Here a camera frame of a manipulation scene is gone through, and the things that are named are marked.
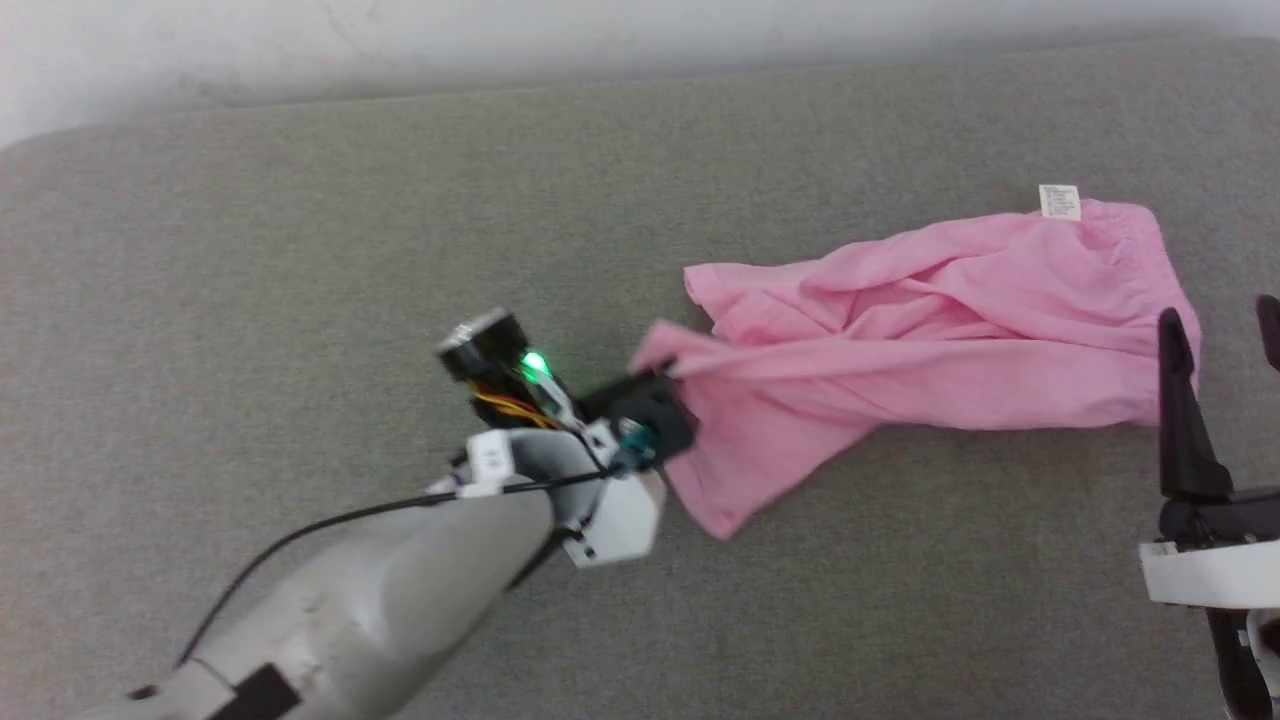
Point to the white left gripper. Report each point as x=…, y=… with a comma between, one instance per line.
x=620, y=515

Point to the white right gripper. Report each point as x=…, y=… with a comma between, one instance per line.
x=1220, y=575

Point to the pink shorts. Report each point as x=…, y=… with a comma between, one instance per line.
x=930, y=350

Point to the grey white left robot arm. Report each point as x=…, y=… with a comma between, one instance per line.
x=380, y=600

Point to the grey fabric sofa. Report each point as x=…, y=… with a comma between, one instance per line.
x=300, y=250

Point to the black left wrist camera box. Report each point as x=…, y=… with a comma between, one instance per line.
x=655, y=415

